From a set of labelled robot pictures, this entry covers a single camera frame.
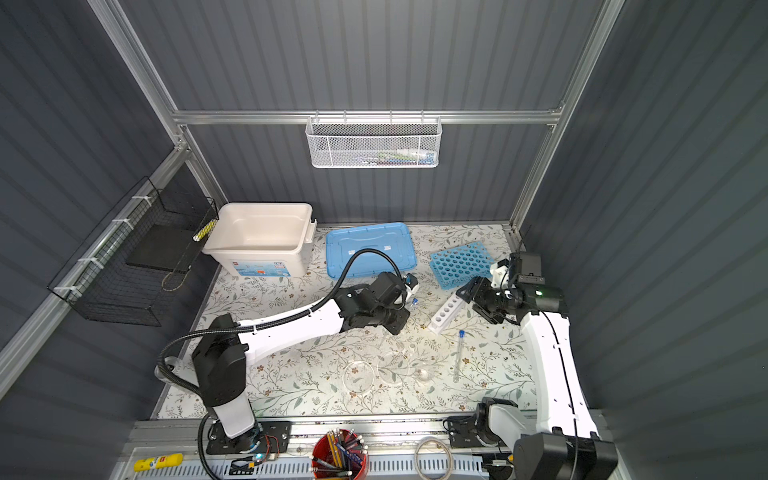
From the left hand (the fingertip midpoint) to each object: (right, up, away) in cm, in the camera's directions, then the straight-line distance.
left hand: (408, 315), depth 81 cm
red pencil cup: (-16, -25, -19) cm, 35 cm away
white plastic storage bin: (-55, +23, +34) cm, 68 cm away
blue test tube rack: (+18, +13, +20) cm, 30 cm away
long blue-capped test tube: (+17, -10, +10) cm, 22 cm away
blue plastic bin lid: (-3, +23, +35) cm, 42 cm away
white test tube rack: (+12, -2, +10) cm, 16 cm away
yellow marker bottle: (-56, -32, -12) cm, 65 cm away
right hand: (+15, +5, -6) cm, 17 cm away
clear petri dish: (-14, -18, +3) cm, 23 cm away
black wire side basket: (-69, +13, -9) cm, 71 cm away
